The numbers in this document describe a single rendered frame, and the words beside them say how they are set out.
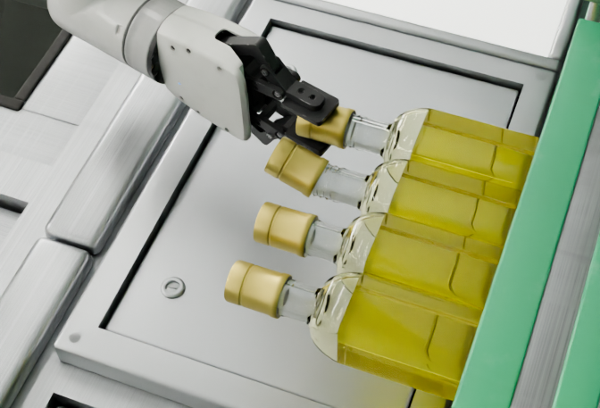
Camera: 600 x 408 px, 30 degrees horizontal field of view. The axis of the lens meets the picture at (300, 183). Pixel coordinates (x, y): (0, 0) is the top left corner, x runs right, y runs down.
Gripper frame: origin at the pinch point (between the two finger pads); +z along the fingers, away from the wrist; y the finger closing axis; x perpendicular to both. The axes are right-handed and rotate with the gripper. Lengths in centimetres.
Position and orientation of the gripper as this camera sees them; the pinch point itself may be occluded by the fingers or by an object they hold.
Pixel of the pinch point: (311, 119)
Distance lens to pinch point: 97.1
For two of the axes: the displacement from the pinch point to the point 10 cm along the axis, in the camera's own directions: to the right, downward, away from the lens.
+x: 5.9, -6.7, 4.6
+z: 8.1, 4.6, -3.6
